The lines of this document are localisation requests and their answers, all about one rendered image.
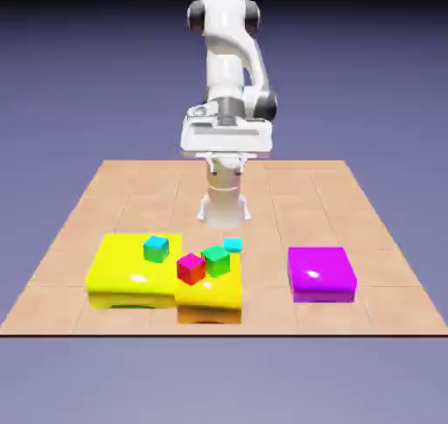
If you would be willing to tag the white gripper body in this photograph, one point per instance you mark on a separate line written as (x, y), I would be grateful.
(227, 140)

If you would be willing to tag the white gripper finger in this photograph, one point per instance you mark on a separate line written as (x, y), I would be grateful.
(238, 167)
(212, 167)

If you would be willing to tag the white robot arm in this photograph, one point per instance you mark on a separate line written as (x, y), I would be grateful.
(224, 46)

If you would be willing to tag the small cyan cube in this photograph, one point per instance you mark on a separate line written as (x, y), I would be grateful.
(233, 244)

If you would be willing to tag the small green cube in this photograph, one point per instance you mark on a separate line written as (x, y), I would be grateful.
(217, 261)

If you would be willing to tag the small teal cube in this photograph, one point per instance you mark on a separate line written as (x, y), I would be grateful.
(156, 250)

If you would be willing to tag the small red cube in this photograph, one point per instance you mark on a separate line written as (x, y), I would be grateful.
(190, 269)

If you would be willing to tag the large yellow box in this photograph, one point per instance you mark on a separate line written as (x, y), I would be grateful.
(213, 294)
(119, 270)

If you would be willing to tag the large purple box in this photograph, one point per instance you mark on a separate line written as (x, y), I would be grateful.
(320, 273)

